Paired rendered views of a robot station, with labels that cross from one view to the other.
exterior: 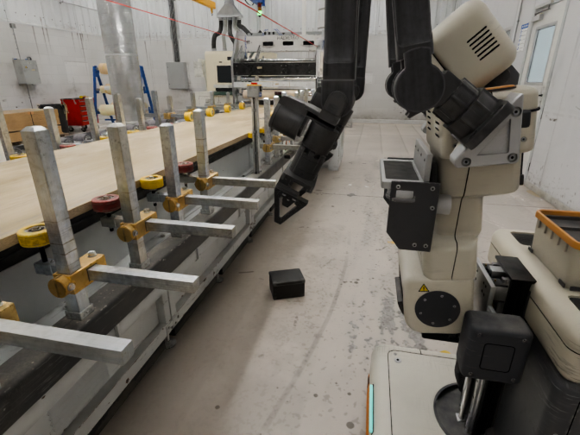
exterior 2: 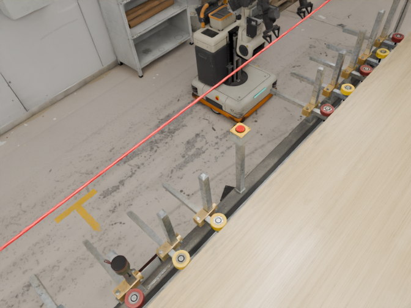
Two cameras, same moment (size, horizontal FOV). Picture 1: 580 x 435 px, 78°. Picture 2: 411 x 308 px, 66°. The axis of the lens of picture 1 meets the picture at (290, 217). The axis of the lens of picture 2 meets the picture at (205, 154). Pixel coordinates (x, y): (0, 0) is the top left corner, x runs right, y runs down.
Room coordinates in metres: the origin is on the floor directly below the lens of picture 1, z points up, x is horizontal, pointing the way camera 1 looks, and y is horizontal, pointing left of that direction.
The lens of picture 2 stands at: (3.11, 0.67, 2.30)
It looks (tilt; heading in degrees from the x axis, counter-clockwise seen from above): 51 degrees down; 217
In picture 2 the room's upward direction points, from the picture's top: 7 degrees counter-clockwise
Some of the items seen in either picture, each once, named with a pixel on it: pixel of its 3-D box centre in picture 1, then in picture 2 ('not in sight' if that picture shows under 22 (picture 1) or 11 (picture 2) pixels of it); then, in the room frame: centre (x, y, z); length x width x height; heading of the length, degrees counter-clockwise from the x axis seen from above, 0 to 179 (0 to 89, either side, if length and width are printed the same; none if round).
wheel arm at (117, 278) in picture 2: not in sight; (111, 271); (2.96, -0.07, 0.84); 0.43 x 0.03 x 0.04; 78
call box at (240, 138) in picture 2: (254, 91); (240, 134); (2.20, 0.21, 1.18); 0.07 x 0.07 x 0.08; 78
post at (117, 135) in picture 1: (129, 206); (353, 60); (0.99, 0.47, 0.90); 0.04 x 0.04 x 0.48; 78
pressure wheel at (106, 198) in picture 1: (108, 213); (364, 74); (1.06, 0.57, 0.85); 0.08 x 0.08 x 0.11
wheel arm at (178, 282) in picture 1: (114, 275); (352, 55); (0.77, 0.43, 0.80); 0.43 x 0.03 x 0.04; 78
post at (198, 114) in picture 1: (203, 168); (314, 98); (1.48, 0.36, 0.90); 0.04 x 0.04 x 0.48; 78
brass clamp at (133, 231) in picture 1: (138, 225); (349, 70); (1.01, 0.47, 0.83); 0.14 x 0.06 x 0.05; 168
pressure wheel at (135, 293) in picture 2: not in sight; (137, 301); (3.00, 0.12, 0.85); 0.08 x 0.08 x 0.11
